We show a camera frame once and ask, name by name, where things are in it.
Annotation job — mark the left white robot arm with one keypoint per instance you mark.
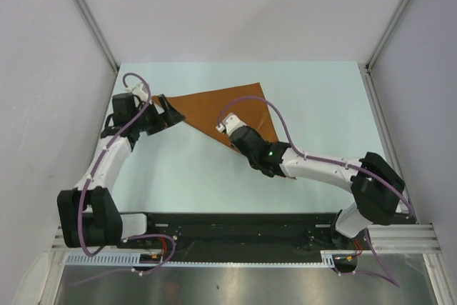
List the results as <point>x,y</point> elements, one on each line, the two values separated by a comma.
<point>88,214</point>

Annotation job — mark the right corner aluminium post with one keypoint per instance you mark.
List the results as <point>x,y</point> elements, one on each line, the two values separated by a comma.
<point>395,19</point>

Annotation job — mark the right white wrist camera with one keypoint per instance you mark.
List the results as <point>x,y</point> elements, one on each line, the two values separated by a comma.
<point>229,124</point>

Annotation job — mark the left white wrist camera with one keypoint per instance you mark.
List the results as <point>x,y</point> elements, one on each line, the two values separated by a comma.
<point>140,91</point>

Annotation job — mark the aluminium front frame rail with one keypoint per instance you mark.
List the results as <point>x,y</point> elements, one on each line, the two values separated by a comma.
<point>395,239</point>

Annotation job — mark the corner aluminium post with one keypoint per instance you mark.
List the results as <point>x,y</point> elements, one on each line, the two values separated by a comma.
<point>395,19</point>
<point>96,33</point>

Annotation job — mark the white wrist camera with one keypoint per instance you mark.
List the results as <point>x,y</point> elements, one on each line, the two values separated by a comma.
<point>140,91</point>
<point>229,124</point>

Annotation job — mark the aluminium right side rail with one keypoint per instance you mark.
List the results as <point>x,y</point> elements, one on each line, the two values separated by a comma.
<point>380,119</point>

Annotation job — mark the left corner aluminium post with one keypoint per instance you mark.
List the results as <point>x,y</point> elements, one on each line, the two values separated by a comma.
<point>96,33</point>

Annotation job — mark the orange cloth napkin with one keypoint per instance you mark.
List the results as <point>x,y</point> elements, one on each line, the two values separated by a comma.
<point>204,110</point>

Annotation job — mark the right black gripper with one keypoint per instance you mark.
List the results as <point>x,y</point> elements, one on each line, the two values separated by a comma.
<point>258,134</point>

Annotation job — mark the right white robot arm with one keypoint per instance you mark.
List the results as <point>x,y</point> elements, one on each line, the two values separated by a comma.
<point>375,187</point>

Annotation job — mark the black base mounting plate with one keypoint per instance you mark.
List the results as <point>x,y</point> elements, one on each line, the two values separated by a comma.
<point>244,238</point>

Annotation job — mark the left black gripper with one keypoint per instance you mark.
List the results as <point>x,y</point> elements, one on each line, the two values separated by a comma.
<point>170,117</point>

